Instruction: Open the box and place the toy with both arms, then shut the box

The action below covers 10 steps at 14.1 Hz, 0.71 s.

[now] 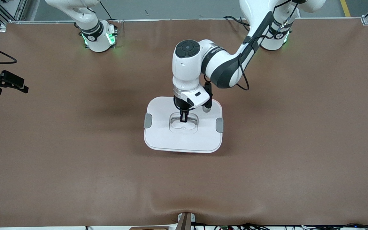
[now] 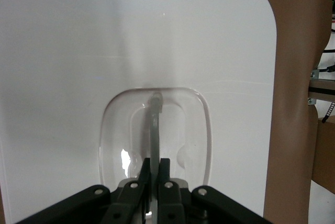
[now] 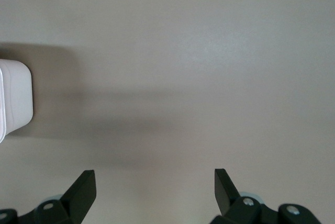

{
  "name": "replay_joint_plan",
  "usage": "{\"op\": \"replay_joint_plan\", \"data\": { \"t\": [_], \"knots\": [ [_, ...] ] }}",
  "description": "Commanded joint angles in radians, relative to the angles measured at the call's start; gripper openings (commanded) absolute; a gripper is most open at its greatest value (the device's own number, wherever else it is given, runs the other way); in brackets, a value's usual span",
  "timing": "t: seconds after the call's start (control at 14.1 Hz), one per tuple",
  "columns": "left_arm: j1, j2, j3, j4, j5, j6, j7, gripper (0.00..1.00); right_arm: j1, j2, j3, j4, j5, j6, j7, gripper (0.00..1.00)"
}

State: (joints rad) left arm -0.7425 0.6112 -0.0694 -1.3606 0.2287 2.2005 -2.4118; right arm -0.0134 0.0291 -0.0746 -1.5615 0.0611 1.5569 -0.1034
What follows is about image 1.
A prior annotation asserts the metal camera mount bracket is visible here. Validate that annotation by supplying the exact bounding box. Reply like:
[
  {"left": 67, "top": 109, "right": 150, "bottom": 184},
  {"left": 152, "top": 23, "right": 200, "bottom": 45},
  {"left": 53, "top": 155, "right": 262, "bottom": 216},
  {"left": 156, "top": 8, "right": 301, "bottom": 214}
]
[{"left": 177, "top": 212, "right": 196, "bottom": 230}]

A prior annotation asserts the black base power cable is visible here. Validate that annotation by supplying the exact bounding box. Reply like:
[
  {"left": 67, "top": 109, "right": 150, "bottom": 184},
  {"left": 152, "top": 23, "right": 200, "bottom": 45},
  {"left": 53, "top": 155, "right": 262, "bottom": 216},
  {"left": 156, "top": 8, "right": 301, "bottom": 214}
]
[
  {"left": 223, "top": 15, "right": 250, "bottom": 31},
  {"left": 99, "top": 0, "right": 120, "bottom": 23}
]

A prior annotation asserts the brown table mat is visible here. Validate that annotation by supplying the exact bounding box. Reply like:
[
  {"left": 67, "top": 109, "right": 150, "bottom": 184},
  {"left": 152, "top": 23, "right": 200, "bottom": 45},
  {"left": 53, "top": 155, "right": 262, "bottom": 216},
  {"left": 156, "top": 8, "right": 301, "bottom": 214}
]
[{"left": 0, "top": 18, "right": 368, "bottom": 228}]

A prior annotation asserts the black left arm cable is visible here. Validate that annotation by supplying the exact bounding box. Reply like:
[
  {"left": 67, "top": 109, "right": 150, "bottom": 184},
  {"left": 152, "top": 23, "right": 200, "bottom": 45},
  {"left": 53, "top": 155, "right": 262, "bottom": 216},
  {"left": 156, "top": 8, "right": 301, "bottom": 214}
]
[{"left": 203, "top": 0, "right": 299, "bottom": 91}]

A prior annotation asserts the white box lid with handle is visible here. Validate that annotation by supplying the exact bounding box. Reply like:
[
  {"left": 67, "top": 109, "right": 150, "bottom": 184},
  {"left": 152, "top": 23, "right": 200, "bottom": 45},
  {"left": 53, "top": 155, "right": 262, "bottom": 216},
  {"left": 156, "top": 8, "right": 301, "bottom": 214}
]
[{"left": 144, "top": 97, "right": 224, "bottom": 153}]

